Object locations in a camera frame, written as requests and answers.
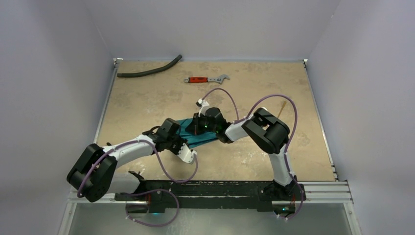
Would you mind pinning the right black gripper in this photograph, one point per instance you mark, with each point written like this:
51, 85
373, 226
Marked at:
197, 126

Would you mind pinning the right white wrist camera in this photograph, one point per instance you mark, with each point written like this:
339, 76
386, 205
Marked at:
203, 106

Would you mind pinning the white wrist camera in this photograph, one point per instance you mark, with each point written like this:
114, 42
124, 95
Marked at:
186, 154
203, 106

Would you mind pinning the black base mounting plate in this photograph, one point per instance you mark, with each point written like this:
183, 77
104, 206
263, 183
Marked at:
262, 196

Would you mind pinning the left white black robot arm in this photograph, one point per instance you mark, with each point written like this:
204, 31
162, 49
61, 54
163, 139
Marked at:
93, 172

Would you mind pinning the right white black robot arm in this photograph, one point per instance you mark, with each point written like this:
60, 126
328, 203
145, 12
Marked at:
268, 132

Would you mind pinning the gold metal spoon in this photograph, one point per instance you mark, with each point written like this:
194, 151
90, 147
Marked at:
282, 108

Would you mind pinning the red handled adjustable wrench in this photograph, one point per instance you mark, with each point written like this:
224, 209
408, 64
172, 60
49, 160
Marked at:
201, 79

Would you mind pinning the teal cloth napkin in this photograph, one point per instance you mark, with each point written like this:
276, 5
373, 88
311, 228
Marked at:
194, 140

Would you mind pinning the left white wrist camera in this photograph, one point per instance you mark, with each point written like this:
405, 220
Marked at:
186, 154

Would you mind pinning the aluminium rail frame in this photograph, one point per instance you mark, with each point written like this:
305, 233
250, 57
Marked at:
209, 148

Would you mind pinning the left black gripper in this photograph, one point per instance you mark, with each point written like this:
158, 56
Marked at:
181, 141

